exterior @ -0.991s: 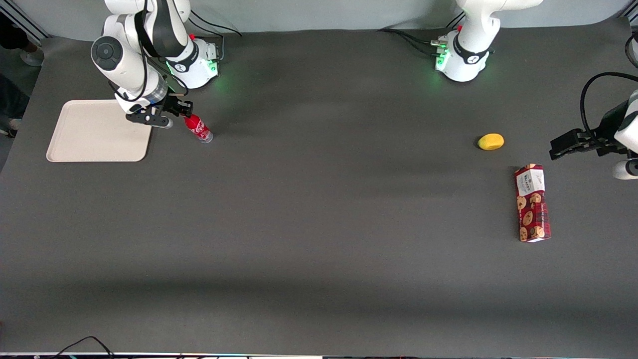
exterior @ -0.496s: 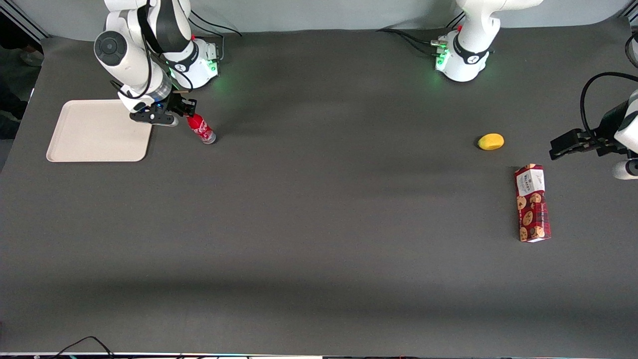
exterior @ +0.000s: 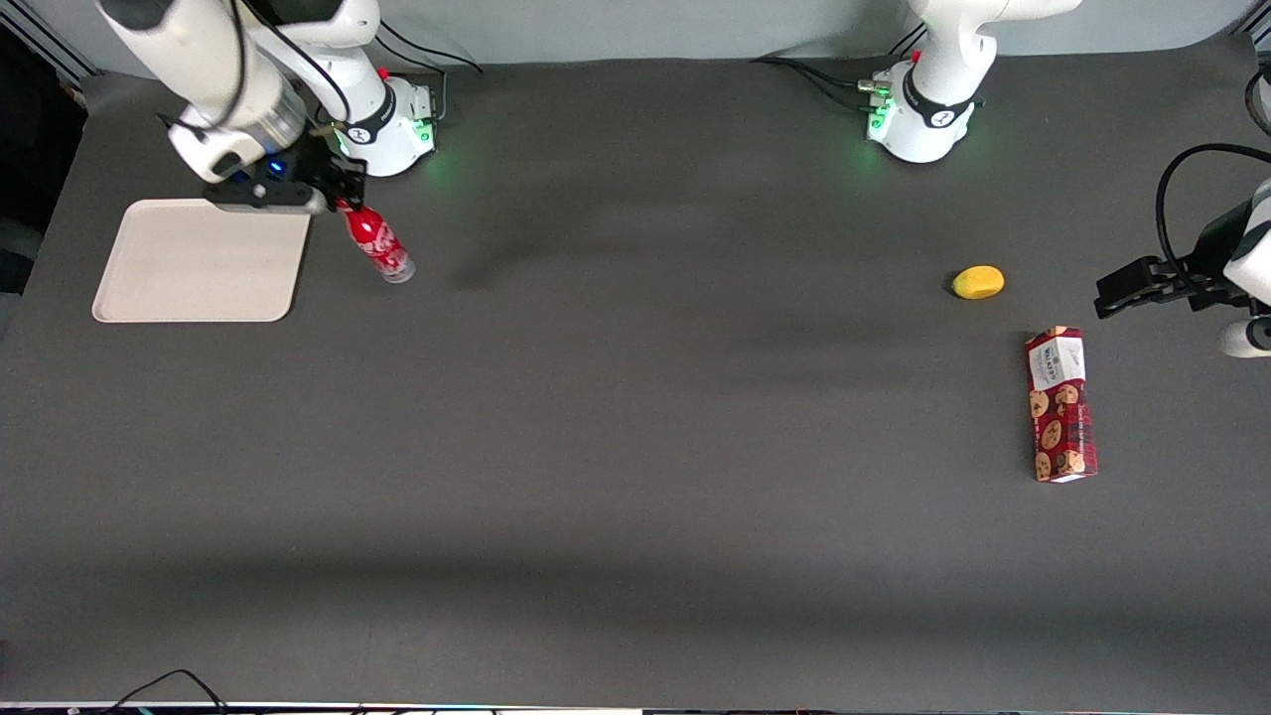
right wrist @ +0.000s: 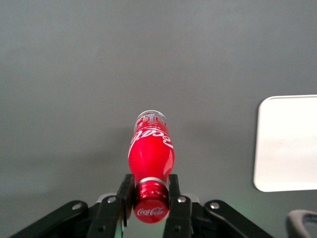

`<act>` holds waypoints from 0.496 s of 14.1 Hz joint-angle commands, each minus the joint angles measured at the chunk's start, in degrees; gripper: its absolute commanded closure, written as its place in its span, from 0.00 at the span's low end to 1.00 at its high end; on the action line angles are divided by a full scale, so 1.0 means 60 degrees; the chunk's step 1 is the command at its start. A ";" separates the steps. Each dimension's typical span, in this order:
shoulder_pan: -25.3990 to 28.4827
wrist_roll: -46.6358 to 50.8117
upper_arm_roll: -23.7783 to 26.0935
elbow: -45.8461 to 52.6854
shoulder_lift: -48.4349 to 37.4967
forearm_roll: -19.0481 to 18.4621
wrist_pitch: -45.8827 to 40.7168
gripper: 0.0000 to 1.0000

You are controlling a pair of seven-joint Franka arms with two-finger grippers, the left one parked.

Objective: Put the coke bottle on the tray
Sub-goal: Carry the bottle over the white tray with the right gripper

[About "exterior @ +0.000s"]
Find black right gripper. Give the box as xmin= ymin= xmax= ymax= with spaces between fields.
xmin=204 ymin=133 xmax=366 ymax=215

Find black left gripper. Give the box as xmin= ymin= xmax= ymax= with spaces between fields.
xmin=1094 ymin=201 xmax=1255 ymax=320

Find red coke bottle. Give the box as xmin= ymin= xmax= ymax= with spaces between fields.
xmin=338 ymin=201 xmax=417 ymax=286

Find beige plastic tray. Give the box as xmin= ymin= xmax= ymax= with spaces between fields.
xmin=92 ymin=199 xmax=313 ymax=324

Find red cookie box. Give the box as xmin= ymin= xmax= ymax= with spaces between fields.
xmin=1024 ymin=326 xmax=1100 ymax=485

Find yellow lemon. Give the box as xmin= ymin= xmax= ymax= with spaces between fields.
xmin=951 ymin=265 xmax=1006 ymax=301

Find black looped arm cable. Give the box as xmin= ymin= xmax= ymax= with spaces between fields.
xmin=1155 ymin=143 xmax=1271 ymax=285

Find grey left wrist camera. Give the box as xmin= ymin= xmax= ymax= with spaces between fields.
xmin=1219 ymin=318 xmax=1271 ymax=359

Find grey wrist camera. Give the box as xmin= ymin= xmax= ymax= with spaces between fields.
xmin=1219 ymin=318 xmax=1271 ymax=359
xmin=167 ymin=121 xmax=261 ymax=186

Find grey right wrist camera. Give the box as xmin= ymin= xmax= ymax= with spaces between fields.
xmin=167 ymin=121 xmax=261 ymax=186

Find black right base cables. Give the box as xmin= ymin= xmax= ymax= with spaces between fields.
xmin=377 ymin=18 xmax=485 ymax=125

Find black base cables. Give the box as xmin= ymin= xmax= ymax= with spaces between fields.
xmin=750 ymin=22 xmax=926 ymax=116
xmin=377 ymin=18 xmax=485 ymax=125

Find black short arm cable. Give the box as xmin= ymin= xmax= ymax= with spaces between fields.
xmin=1245 ymin=64 xmax=1271 ymax=137

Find aluminium frame rail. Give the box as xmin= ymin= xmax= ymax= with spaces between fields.
xmin=18 ymin=0 xmax=102 ymax=82

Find black left base cables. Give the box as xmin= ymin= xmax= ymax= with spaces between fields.
xmin=750 ymin=22 xmax=926 ymax=116

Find thin black table-edge cable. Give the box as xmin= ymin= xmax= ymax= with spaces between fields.
xmin=99 ymin=668 xmax=231 ymax=715

